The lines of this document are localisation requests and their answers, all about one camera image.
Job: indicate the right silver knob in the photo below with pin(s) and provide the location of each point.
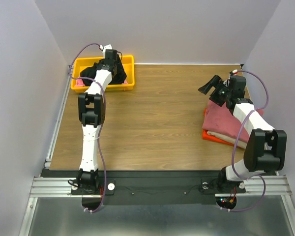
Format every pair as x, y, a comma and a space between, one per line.
205, 185

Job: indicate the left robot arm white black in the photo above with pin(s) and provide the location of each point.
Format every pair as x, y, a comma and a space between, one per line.
91, 112

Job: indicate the pink crumpled t shirt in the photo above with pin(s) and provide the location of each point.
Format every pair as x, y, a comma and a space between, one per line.
83, 83

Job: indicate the folded cream t shirt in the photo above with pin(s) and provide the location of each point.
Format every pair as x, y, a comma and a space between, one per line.
227, 139

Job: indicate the aluminium left side rail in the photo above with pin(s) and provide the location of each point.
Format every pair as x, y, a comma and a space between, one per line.
52, 145

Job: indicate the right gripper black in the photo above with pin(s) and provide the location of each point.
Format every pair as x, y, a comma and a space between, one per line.
216, 89

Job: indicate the black t shirt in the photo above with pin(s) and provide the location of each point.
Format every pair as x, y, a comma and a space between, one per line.
90, 72

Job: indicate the aluminium front rail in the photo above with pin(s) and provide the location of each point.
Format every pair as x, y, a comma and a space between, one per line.
59, 187

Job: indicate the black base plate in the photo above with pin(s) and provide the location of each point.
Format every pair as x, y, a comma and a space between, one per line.
153, 188

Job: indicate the yellow plastic bin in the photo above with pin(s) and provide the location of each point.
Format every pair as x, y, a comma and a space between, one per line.
82, 63

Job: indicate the electronics board with leds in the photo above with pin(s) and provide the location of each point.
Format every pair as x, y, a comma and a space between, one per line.
225, 201

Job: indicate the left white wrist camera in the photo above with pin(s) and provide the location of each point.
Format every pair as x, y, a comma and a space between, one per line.
106, 47

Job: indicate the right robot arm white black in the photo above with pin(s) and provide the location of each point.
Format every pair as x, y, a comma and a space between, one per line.
266, 147

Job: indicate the folded orange t shirt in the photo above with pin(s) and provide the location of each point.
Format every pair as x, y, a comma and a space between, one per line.
207, 137

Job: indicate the folded dusty red t shirt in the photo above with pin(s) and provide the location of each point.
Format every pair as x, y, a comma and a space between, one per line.
219, 120

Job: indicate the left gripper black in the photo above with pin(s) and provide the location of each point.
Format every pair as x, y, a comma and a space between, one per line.
119, 68

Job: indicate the left white knob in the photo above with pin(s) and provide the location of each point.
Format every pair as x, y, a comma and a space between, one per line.
111, 186

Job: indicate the aluminium rail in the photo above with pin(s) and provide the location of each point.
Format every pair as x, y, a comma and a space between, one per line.
52, 145
59, 187

